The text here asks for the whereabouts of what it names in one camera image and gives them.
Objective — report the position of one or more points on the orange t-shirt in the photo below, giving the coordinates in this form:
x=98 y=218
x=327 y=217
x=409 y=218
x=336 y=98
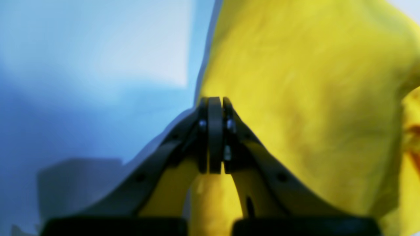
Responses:
x=331 y=88

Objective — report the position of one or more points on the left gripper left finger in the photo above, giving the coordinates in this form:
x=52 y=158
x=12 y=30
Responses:
x=149 y=201

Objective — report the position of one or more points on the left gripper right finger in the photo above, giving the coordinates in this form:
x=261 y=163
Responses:
x=273 y=201

